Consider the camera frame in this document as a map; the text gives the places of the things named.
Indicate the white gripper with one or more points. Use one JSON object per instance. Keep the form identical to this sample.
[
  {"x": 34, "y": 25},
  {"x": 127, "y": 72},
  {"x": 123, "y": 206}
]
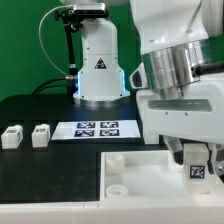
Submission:
[{"x": 199, "y": 116}]

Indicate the white square tabletop part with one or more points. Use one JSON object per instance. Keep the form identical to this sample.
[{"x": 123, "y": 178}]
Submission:
[{"x": 149, "y": 174}]

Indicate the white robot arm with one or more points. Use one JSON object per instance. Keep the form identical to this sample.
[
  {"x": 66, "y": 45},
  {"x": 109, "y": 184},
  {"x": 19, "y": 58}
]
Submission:
[{"x": 159, "y": 48}]

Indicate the white L-shaped obstacle fence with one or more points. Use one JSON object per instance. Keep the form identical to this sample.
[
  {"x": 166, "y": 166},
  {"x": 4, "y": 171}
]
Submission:
[{"x": 195, "y": 209}]

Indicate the white sheet with fiducial markers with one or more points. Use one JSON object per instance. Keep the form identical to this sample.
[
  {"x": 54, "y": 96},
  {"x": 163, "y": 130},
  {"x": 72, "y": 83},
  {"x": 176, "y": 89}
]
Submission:
[{"x": 96, "y": 130}]

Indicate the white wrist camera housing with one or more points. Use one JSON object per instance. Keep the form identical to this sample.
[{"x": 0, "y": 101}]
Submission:
[{"x": 138, "y": 79}]

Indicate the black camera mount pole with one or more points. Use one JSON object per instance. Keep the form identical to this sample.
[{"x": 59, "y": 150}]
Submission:
[{"x": 70, "y": 53}]

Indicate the black camera on mount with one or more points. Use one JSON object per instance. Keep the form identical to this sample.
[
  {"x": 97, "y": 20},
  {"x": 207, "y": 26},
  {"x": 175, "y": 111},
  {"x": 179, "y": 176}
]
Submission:
[{"x": 91, "y": 9}]

